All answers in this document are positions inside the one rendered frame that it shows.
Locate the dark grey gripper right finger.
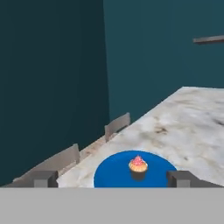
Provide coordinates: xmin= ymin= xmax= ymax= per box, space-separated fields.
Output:
xmin=166 ymin=170 xmax=224 ymax=188

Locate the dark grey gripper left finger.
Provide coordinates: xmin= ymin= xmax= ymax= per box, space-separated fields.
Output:
xmin=2 ymin=170 xmax=60 ymax=188

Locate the cupcake with pink frosting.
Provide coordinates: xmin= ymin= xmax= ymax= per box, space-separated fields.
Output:
xmin=128 ymin=155 xmax=149 ymax=181

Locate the blue round plate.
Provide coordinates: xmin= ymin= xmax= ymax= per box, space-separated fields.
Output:
xmin=93 ymin=150 xmax=178 ymax=188

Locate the grey wooden chair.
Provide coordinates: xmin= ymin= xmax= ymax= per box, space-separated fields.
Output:
xmin=11 ymin=143 xmax=81 ymax=184
xmin=104 ymin=112 xmax=131 ymax=144

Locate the grey wall shelf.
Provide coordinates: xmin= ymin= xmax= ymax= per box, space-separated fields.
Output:
xmin=192 ymin=35 xmax=224 ymax=45

